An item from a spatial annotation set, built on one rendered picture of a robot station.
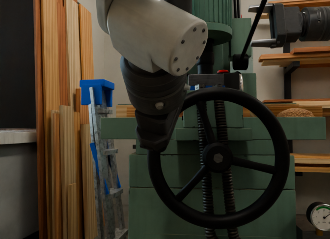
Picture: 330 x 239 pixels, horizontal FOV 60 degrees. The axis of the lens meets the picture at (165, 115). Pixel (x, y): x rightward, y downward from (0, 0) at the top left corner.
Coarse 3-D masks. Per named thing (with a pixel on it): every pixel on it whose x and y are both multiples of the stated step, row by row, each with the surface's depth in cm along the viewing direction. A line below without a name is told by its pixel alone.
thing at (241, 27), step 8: (232, 24) 111; (240, 24) 111; (248, 24) 111; (232, 32) 111; (240, 32) 111; (248, 32) 111; (232, 40) 111; (240, 40) 111; (232, 48) 111; (240, 48) 110; (248, 48) 110; (232, 56) 111; (248, 56) 111
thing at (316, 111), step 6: (132, 108) 94; (270, 108) 91; (276, 108) 91; (282, 108) 91; (288, 108) 90; (306, 108) 90; (312, 108) 90; (318, 108) 90; (132, 114) 94; (276, 114) 91; (318, 114) 90
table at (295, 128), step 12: (108, 120) 79; (120, 120) 78; (132, 120) 78; (180, 120) 77; (252, 120) 76; (288, 120) 75; (300, 120) 75; (312, 120) 75; (324, 120) 74; (108, 132) 79; (120, 132) 78; (132, 132) 78; (180, 132) 68; (192, 132) 67; (216, 132) 67; (228, 132) 67; (240, 132) 67; (252, 132) 76; (264, 132) 75; (288, 132) 75; (300, 132) 75; (312, 132) 75; (324, 132) 74
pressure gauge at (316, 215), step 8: (312, 208) 68; (320, 208) 68; (328, 208) 67; (312, 216) 68; (320, 216) 67; (328, 216) 67; (312, 224) 68; (320, 224) 67; (328, 224) 67; (320, 232) 69
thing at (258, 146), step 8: (136, 144) 78; (168, 144) 77; (176, 144) 77; (184, 144) 77; (192, 144) 77; (232, 144) 76; (240, 144) 76; (248, 144) 76; (256, 144) 75; (264, 144) 75; (272, 144) 75; (136, 152) 78; (144, 152) 78; (168, 152) 77; (176, 152) 77; (184, 152) 77; (192, 152) 77; (232, 152) 76; (240, 152) 76; (248, 152) 75; (256, 152) 75; (264, 152) 75; (272, 152) 75
